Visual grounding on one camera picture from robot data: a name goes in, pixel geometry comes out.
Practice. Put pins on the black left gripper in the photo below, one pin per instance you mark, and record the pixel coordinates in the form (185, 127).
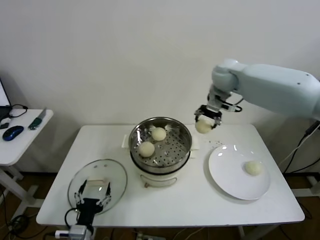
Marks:
(87, 210)

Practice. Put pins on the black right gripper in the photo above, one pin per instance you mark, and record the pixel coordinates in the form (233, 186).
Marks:
(210, 112)

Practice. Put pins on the white steamed baozi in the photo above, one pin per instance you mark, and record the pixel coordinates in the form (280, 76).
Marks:
(253, 168)
(203, 126)
(146, 149)
(159, 134)

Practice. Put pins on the round glass pot lid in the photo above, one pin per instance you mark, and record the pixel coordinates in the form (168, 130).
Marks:
(116, 180)

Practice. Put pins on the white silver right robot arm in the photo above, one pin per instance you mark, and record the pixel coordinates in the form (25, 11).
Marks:
(275, 85)

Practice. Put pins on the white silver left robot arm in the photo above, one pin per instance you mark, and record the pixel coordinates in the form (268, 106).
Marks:
(91, 233)

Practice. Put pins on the perforated steel steamer basket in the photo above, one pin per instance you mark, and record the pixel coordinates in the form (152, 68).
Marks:
(172, 152)

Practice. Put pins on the round white plate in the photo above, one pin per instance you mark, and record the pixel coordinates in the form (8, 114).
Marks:
(230, 180)

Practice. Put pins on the white power strip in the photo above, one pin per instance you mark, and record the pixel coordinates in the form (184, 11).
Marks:
(147, 236)

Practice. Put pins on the white electric cooking pot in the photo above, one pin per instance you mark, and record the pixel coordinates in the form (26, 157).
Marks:
(160, 179)

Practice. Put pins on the white side table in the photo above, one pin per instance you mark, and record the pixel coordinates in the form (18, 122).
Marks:
(25, 150)

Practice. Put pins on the blue black computer mouse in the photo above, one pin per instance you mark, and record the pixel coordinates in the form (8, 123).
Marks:
(13, 132)

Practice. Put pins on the small black adapter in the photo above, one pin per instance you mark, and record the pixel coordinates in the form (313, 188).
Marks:
(4, 126)

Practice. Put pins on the black laptop computer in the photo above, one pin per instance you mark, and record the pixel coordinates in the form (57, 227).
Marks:
(3, 111)

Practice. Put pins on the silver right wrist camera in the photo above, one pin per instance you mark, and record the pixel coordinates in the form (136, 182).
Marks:
(228, 106)

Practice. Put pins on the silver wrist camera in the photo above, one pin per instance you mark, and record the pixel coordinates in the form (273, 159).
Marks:
(228, 106)
(78, 232)

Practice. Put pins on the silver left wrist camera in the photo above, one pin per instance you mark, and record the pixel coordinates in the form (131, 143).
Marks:
(78, 232)

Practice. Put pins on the white left camera plug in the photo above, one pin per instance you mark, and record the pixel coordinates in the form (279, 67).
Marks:
(62, 234)

